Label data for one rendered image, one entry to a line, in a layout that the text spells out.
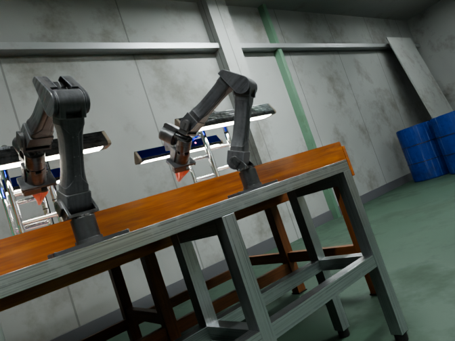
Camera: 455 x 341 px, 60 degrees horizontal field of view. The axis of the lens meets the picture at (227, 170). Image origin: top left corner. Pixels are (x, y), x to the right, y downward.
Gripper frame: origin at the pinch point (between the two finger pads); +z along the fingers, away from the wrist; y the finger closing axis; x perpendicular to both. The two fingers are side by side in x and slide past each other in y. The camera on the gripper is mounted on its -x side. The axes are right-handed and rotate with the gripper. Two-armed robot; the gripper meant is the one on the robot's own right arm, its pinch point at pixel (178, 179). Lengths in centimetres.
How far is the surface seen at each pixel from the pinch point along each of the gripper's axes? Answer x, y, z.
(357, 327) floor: 76, -45, 37
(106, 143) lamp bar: -27.8, 18.2, -4.6
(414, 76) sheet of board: -194, -619, 96
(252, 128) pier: -163, -214, 108
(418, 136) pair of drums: -93, -490, 133
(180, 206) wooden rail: 17.6, 10.5, -3.3
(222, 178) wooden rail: 13.7, -10.7, -6.7
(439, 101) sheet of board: -149, -659, 128
